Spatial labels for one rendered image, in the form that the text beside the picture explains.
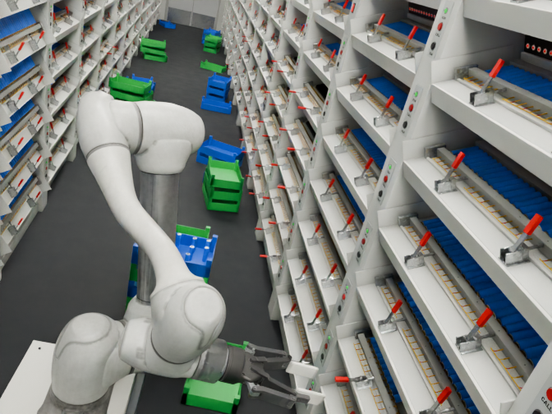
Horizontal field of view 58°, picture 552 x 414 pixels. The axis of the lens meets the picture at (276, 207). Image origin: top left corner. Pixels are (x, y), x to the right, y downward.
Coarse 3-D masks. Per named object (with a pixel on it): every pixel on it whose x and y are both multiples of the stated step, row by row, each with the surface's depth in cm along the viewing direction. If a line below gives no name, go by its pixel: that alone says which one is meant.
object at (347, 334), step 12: (348, 324) 143; (360, 324) 144; (348, 336) 145; (372, 336) 144; (348, 348) 142; (348, 360) 138; (348, 372) 134; (360, 372) 134; (372, 384) 129; (384, 384) 129; (360, 396) 127; (372, 396) 126; (360, 408) 125; (372, 408) 123
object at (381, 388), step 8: (360, 336) 142; (360, 344) 141; (368, 352) 136; (360, 360) 136; (368, 360) 134; (376, 368) 131; (376, 376) 129; (376, 384) 127; (384, 392) 124; (384, 400) 122; (384, 408) 121; (392, 408) 120
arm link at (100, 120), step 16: (96, 96) 119; (112, 96) 123; (80, 112) 117; (96, 112) 116; (112, 112) 118; (128, 112) 119; (80, 128) 116; (96, 128) 114; (112, 128) 115; (128, 128) 118; (80, 144) 116; (96, 144) 113; (128, 144) 120
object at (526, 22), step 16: (464, 0) 105; (480, 0) 99; (496, 0) 93; (512, 0) 89; (528, 0) 88; (544, 0) 86; (464, 16) 106; (480, 16) 100; (496, 16) 94; (512, 16) 89; (528, 16) 84; (544, 16) 80; (528, 32) 85; (544, 32) 81
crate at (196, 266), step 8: (176, 232) 206; (184, 240) 208; (200, 240) 208; (216, 240) 206; (136, 248) 187; (184, 248) 206; (200, 248) 209; (136, 256) 188; (184, 256) 201; (192, 256) 202; (200, 256) 204; (208, 256) 205; (192, 264) 190; (200, 264) 190; (208, 264) 190; (192, 272) 191; (200, 272) 191; (208, 272) 191
